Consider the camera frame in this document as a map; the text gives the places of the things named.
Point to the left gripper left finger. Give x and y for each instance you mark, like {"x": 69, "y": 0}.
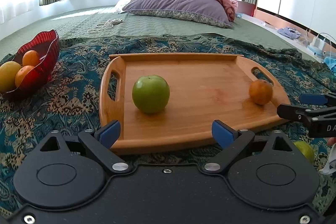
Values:
{"x": 98, "y": 143}

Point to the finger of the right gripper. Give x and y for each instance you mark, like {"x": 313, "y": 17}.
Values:
{"x": 317, "y": 99}

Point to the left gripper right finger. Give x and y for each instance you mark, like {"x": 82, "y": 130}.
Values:
{"x": 233, "y": 144}

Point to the green apple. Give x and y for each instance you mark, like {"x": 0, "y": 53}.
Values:
{"x": 305, "y": 149}
{"x": 151, "y": 94}

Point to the large orange fruit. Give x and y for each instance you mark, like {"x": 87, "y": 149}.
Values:
{"x": 261, "y": 92}

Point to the wooden serving tray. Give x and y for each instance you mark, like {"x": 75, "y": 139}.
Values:
{"x": 203, "y": 87}

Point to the blue clothes pile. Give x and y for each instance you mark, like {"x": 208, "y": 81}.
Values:
{"x": 289, "y": 32}

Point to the orange in bowl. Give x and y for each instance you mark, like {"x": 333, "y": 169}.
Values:
{"x": 21, "y": 74}
{"x": 31, "y": 57}

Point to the red glass fruit bowl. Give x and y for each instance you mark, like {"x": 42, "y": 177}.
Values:
{"x": 46, "y": 45}

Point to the yellow lemon in bowl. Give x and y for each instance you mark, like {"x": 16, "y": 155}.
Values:
{"x": 8, "y": 71}

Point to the green quilted bedspread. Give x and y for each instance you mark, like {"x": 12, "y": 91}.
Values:
{"x": 103, "y": 22}

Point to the purple pillow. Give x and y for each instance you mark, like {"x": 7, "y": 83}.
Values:
{"x": 209, "y": 12}

